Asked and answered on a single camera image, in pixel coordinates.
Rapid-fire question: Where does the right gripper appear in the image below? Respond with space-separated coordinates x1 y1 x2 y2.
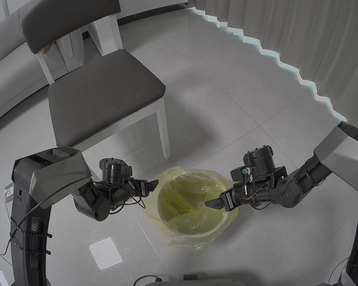
220 186 258 213

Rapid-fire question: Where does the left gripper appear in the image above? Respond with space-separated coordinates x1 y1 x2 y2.
110 178 150 208

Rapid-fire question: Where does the yellow plastic bag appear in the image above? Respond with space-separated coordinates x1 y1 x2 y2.
145 166 237 248

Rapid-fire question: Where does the white trash bin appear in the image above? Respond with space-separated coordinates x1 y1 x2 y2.
157 172 227 245

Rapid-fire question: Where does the grey and white chair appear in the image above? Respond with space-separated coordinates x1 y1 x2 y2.
21 0 171 160

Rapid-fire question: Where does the white curtain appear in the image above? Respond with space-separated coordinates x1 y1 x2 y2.
187 0 358 130

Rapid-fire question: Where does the pale grey sofa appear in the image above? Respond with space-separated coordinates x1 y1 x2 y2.
0 0 87 130

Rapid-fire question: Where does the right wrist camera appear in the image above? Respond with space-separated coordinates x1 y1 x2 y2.
230 166 251 187

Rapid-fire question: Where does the black cable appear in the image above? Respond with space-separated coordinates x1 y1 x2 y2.
134 274 163 286
328 258 351 286

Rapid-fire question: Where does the white cable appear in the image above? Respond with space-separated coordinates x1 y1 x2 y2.
3 191 12 220

